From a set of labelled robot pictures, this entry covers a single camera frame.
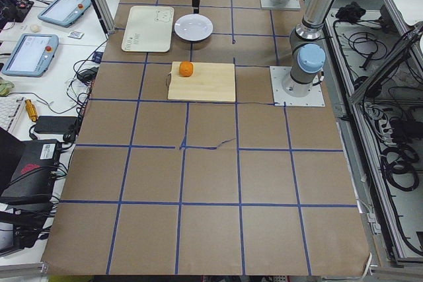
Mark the white ribbed plate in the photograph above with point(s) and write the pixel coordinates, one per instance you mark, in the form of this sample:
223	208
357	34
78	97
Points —
193	27

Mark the orange fruit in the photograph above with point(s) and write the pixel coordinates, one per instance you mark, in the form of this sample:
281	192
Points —
186	69

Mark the cream tray with bear print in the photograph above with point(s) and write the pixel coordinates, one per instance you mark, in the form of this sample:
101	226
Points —
148	29

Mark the wooden cutting board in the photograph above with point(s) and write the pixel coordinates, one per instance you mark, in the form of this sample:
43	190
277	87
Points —
210	82

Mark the upper blue teach pendant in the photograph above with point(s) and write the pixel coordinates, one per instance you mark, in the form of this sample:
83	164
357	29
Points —
64	12

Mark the blue teach pendant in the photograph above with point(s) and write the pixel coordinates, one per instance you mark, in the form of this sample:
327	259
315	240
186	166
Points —
64	12
31	56

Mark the black cloth bundle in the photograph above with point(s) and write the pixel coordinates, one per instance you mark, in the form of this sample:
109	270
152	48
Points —
350	13

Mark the small white ball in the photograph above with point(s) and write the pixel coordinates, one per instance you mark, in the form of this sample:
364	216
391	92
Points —
34	28

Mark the brown paper table cover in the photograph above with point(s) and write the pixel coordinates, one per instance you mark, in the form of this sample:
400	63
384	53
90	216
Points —
159	186

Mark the lower blue teach pendant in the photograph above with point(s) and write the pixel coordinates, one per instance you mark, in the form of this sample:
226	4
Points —
31	56

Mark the black power adapter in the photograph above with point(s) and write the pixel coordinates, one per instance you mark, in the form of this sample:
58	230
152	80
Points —
54	124

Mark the gold metal cylinder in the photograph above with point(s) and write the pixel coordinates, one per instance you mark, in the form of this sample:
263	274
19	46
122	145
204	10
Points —
31	110

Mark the white keyboard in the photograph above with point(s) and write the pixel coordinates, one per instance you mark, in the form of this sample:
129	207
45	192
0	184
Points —
11	109

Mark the black box with red logo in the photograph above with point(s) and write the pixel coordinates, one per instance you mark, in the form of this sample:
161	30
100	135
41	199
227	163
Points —
27	169

